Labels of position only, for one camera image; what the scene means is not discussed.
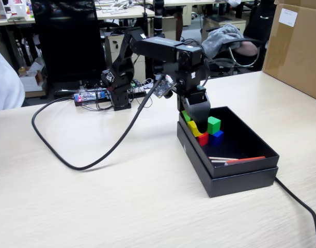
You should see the black cardboard box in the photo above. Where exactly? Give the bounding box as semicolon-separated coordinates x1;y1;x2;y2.
179;106;280;179

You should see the thin black stand pole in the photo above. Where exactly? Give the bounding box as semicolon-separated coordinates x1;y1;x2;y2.
142;5;149;29

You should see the beige office desk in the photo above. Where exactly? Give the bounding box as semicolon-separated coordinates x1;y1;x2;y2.
96;5;156;20
0;15;36;26

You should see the thick black stand pole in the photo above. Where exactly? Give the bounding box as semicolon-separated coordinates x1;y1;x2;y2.
152;0;166;81

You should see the blue wooden cube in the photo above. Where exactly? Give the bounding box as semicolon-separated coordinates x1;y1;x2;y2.
208;130;224;147

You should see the white connector power board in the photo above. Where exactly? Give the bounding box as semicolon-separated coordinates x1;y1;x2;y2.
131;79;155;98

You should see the black open box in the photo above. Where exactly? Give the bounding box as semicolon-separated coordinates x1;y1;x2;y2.
177;121;279;198

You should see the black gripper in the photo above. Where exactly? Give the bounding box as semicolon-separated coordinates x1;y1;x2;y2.
176;69;211;133

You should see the thick black camera cable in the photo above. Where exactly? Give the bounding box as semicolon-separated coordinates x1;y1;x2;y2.
31;74;165;171

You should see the large brown cardboard box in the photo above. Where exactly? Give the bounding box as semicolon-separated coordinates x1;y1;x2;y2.
262;0;316;103

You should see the white cardboard boxes stack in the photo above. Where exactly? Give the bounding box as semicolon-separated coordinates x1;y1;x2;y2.
18;58;48;99

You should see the black highback office chair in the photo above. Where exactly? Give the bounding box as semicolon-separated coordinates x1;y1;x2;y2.
30;0;106;99

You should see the yellow wooden cube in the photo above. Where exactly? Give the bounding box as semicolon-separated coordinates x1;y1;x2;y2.
187;120;204;137

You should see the robot controller board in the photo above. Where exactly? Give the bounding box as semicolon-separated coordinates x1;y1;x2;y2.
74;89;108;107

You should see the pink cushion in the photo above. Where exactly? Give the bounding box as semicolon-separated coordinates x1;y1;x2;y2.
235;41;259;57

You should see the white shipping label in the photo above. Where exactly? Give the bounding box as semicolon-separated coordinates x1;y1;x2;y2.
278;8;298;28

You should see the black chrome office chair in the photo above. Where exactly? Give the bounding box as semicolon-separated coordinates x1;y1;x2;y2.
206;0;276;80

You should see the picture frame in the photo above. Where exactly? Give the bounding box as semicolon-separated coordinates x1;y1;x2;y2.
0;0;8;21

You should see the person in white shirt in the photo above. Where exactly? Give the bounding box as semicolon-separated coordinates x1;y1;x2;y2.
0;43;26;112

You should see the small white box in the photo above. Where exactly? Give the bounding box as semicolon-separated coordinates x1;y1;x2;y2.
13;3;27;16

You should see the thick black table cable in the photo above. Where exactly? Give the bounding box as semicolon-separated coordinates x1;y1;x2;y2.
274;177;316;248

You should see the grey blanket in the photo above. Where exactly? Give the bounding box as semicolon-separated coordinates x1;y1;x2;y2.
201;23;245;61

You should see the green wooden cube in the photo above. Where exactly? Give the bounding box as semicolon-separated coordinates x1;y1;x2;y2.
207;116;222;135

